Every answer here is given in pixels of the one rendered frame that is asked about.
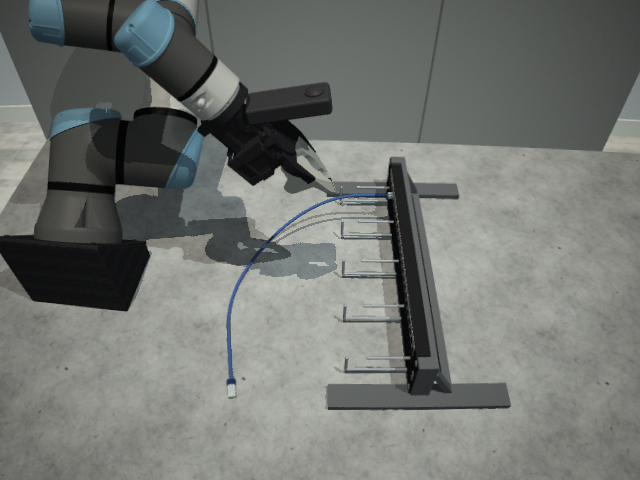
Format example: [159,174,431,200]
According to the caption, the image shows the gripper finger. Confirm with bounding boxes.
[290,122,336,191]
[273,145,336,195]

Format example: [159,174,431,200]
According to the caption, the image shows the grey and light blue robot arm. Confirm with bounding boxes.
[28,0,332,244]

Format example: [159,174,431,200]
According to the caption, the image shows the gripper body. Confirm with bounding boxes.
[197,82,298,186]

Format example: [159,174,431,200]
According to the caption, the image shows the blue network cable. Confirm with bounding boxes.
[227,193,381,379]

